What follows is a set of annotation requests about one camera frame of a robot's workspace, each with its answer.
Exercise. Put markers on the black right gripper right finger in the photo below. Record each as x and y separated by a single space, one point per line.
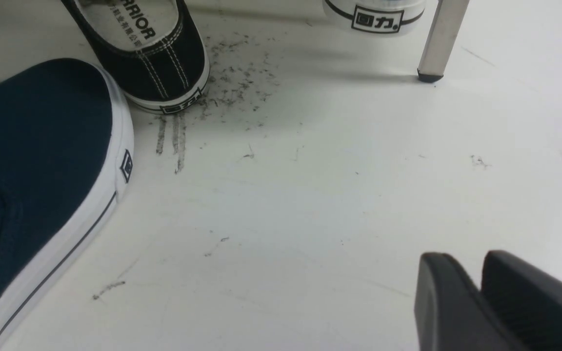
525 299

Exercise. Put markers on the black canvas lace-up shoe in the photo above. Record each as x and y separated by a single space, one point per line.
381 18
152 48

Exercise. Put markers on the navy slip-on shoe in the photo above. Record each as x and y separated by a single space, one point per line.
66 158

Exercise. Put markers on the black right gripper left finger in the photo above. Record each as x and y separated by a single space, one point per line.
450 312

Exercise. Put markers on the stainless steel shoe rack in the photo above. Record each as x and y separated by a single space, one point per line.
447 22

